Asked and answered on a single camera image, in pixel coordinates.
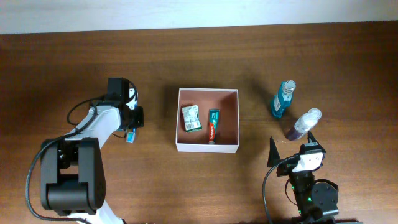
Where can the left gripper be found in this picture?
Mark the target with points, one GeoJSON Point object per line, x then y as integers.
{"type": "Point", "coordinates": [139, 119]}

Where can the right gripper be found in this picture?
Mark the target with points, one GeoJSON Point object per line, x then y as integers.
{"type": "Point", "coordinates": [274, 156]}

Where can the blue mouthwash bottle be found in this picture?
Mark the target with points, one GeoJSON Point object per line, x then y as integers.
{"type": "Point", "coordinates": [283, 98]}

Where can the blue white toothbrush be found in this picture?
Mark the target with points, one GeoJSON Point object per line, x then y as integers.
{"type": "Point", "coordinates": [130, 136]}

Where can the green white wipes packet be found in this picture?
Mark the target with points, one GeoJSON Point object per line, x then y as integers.
{"type": "Point", "coordinates": [191, 118]}

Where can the Colgate toothpaste tube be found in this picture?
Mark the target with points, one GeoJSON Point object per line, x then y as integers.
{"type": "Point", "coordinates": [214, 115]}

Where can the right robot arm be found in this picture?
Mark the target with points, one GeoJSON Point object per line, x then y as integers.
{"type": "Point", "coordinates": [316, 200]}

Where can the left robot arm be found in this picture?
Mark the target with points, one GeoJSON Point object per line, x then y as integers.
{"type": "Point", "coordinates": [72, 179]}

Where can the clear purple sanitizer bottle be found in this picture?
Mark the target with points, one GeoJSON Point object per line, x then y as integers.
{"type": "Point", "coordinates": [304, 124]}

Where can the white cardboard box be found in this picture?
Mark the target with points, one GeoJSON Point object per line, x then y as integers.
{"type": "Point", "coordinates": [227, 133]}

